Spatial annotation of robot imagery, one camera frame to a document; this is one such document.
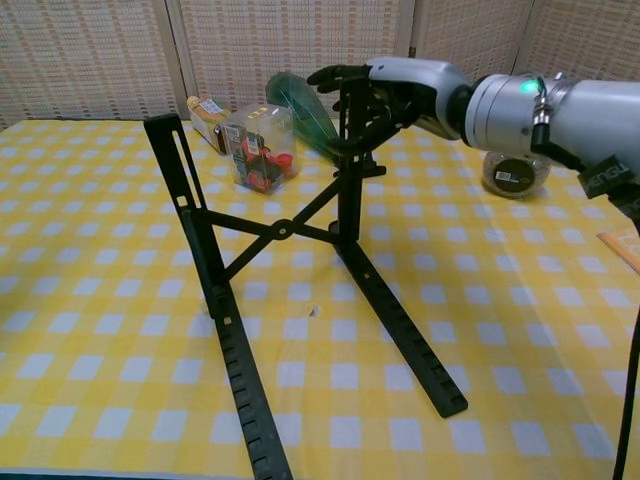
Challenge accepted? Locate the black velcro cable strap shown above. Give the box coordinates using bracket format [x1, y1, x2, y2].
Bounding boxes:
[579, 153, 640, 221]

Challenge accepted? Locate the green cone bag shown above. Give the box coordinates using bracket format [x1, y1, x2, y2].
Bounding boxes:
[264, 72, 387, 179]

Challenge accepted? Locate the woven folding screen panel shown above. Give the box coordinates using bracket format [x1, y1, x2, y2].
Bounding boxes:
[504, 0, 640, 84]
[0, 0, 184, 132]
[167, 0, 416, 121]
[402, 0, 535, 81]

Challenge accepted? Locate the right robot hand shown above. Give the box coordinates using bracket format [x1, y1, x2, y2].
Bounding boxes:
[306, 57, 474, 154]

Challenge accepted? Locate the yellow snack package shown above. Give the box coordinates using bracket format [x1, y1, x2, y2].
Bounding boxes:
[186, 95, 236, 154]

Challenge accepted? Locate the yellow checkered tablecloth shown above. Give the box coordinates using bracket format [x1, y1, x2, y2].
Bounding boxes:
[0, 117, 640, 476]

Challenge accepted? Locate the glass jar black lid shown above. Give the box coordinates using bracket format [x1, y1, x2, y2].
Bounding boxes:
[481, 149, 554, 200]

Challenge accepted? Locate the black folding stand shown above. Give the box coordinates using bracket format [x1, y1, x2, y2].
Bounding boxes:
[143, 82, 470, 480]

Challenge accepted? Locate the yellow white book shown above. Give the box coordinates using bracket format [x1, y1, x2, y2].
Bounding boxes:
[597, 227, 640, 276]

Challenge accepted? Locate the clear plastic toy box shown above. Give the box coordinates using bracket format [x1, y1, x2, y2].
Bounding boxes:
[219, 102, 301, 197]

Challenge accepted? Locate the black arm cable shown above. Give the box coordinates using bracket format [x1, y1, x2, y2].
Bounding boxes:
[529, 117, 640, 480]

